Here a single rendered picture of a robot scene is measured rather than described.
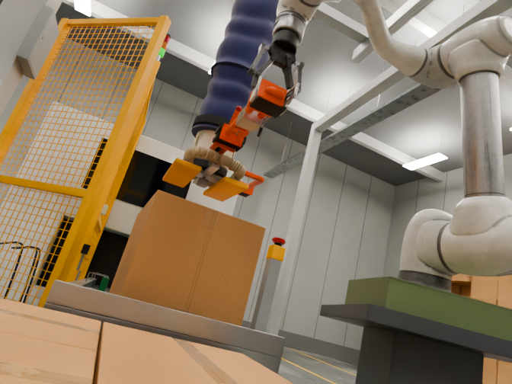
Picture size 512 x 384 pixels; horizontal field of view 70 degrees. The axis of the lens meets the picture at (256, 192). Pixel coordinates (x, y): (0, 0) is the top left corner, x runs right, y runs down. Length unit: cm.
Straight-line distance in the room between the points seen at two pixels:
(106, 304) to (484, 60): 128
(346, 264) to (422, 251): 1125
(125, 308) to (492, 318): 97
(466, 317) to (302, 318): 1058
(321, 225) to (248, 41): 1060
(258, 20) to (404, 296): 127
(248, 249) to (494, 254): 71
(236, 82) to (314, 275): 1046
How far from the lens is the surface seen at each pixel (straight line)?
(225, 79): 160
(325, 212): 1220
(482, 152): 121
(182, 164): 134
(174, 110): 1111
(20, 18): 220
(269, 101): 97
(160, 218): 120
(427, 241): 124
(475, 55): 131
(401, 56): 136
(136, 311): 113
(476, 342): 109
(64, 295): 113
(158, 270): 119
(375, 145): 1123
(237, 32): 173
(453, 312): 111
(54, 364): 54
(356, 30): 371
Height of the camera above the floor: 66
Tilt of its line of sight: 18 degrees up
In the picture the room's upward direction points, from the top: 15 degrees clockwise
